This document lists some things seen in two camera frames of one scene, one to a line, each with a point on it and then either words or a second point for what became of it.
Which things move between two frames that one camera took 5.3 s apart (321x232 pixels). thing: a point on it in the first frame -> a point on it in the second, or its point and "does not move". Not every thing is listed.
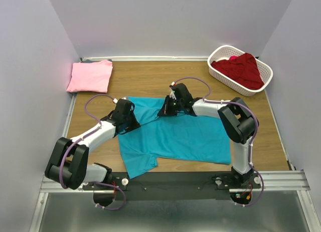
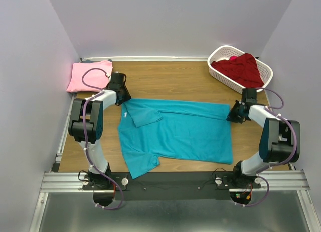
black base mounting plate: x=174 y=186 does not move
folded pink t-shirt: x=93 y=76 does not move
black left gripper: x=136 y=124 -> x=127 y=96
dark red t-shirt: x=245 y=70 does not move
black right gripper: x=165 y=109 -> x=231 y=117
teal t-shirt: x=181 y=137 does not move
